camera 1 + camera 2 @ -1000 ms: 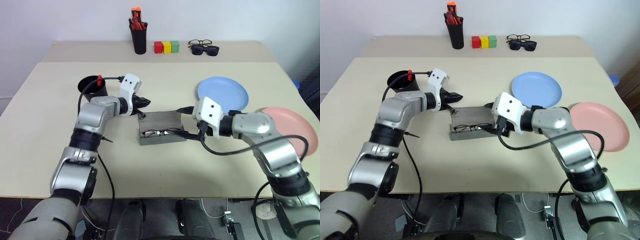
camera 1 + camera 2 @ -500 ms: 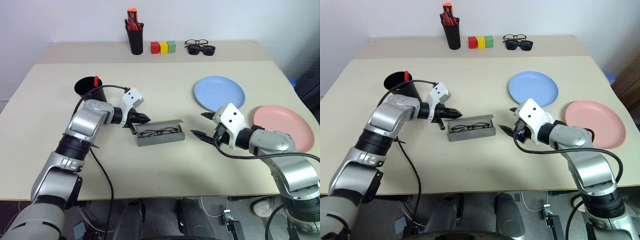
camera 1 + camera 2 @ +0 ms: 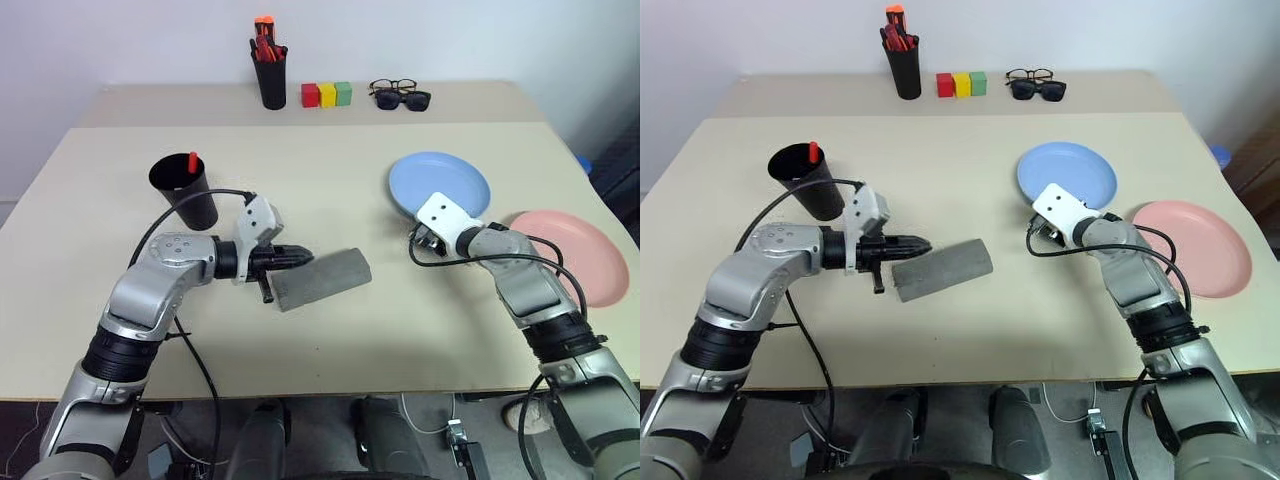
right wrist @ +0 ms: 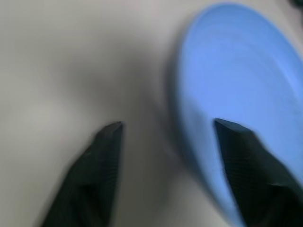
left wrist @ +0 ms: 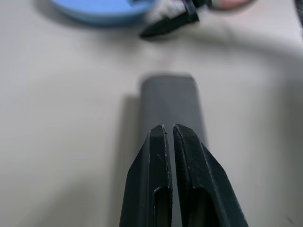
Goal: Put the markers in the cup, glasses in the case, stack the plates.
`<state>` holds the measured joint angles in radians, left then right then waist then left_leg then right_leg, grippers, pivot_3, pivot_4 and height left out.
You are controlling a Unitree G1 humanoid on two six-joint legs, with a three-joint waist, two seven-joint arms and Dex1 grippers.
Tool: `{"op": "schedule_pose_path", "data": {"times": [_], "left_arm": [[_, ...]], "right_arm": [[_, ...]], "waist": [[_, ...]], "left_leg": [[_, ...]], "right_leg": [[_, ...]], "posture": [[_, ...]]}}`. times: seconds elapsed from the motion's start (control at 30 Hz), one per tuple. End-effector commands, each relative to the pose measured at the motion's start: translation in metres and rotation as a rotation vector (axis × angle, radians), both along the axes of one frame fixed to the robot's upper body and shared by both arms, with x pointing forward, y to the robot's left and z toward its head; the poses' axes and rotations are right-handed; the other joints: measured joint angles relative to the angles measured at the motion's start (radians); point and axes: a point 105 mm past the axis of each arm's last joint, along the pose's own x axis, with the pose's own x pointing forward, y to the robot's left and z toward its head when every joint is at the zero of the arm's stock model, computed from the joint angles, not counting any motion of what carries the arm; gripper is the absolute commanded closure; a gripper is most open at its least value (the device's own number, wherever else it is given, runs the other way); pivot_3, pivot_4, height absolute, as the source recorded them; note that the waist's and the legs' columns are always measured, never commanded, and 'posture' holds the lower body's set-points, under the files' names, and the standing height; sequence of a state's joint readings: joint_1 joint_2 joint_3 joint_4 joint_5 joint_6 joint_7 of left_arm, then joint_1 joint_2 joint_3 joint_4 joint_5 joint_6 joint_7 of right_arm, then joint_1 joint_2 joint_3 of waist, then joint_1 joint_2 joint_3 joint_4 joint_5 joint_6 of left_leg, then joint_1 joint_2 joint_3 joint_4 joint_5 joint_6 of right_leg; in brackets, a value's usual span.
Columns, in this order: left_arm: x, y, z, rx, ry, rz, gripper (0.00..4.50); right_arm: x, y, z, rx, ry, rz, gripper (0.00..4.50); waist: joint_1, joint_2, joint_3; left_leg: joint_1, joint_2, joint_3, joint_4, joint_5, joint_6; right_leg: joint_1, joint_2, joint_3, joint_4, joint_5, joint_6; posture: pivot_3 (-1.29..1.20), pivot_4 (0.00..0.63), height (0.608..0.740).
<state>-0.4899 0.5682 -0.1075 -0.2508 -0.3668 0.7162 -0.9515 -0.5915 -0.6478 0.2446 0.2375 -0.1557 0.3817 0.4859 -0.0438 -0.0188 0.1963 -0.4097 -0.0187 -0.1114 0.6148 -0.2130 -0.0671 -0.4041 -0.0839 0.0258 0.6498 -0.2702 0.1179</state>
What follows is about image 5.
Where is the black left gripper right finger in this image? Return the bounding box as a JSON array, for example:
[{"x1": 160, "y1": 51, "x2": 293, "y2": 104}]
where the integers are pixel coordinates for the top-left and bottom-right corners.
[{"x1": 172, "y1": 123, "x2": 250, "y2": 227}]

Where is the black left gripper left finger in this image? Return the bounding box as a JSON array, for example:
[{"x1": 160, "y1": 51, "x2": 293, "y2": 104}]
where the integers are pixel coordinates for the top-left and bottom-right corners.
[{"x1": 119, "y1": 124, "x2": 173, "y2": 227}]

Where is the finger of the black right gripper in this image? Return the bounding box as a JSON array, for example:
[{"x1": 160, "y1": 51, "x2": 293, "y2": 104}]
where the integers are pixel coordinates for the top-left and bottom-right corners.
[{"x1": 139, "y1": 9, "x2": 200, "y2": 39}]

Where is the grey glasses case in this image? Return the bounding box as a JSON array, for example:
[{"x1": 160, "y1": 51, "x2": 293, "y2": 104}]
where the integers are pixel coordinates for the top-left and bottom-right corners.
[{"x1": 138, "y1": 73, "x2": 210, "y2": 154}]

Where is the pink plate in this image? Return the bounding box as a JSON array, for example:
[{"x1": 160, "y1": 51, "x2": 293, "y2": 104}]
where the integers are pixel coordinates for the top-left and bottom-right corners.
[{"x1": 211, "y1": 0, "x2": 252, "y2": 10}]

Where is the blue plate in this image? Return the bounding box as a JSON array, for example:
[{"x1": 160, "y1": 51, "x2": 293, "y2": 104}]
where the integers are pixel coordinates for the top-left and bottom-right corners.
[{"x1": 48, "y1": 0, "x2": 155, "y2": 27}]

